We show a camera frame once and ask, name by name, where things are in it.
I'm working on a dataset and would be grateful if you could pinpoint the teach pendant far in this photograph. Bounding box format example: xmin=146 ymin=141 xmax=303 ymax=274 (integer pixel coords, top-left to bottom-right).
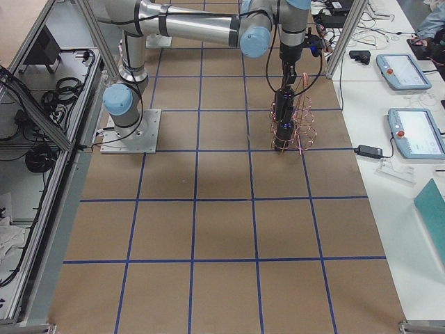
xmin=376 ymin=54 xmax=432 ymax=90

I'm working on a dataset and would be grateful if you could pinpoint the copper wire bottle basket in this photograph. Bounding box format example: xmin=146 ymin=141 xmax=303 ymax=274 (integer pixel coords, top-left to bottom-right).
xmin=270 ymin=73 xmax=317 ymax=154

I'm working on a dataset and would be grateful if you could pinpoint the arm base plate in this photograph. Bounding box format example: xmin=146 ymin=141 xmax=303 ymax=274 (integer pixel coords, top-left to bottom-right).
xmin=100 ymin=109 xmax=161 ymax=154
xmin=145 ymin=33 xmax=172 ymax=49

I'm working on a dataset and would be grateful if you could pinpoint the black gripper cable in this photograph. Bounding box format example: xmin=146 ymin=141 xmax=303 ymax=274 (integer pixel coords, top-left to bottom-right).
xmin=266 ymin=0 xmax=326 ymax=102

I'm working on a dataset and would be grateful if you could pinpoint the white cloth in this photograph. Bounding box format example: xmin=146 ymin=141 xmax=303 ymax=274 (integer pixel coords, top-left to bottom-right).
xmin=0 ymin=194 xmax=27 ymax=276

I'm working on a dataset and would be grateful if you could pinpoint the dark wine bottle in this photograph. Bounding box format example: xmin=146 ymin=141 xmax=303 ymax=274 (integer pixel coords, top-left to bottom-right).
xmin=273 ymin=121 xmax=294 ymax=152
xmin=274 ymin=87 xmax=295 ymax=122
xmin=277 ymin=104 xmax=295 ymax=129

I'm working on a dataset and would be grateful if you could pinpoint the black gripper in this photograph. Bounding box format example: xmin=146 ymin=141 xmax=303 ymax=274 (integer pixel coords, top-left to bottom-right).
xmin=280 ymin=27 xmax=322 ymax=90

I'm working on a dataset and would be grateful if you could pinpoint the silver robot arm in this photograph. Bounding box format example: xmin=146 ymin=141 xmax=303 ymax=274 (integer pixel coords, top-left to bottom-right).
xmin=97 ymin=1 xmax=317 ymax=141

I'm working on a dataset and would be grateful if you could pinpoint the aluminium frame post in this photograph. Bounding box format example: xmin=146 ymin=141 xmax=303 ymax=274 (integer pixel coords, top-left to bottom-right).
xmin=325 ymin=0 xmax=368 ymax=79

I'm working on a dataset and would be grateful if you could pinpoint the teach pendant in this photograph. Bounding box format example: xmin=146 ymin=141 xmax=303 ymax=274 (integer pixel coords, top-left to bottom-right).
xmin=376 ymin=54 xmax=432 ymax=90
xmin=387 ymin=108 xmax=444 ymax=160

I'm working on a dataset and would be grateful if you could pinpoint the teach pendant near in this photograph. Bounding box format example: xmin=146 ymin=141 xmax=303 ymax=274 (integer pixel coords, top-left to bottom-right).
xmin=387 ymin=108 xmax=444 ymax=160

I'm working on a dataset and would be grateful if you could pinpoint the black power adapter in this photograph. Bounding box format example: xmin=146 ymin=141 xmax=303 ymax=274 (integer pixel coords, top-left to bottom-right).
xmin=354 ymin=145 xmax=383 ymax=159

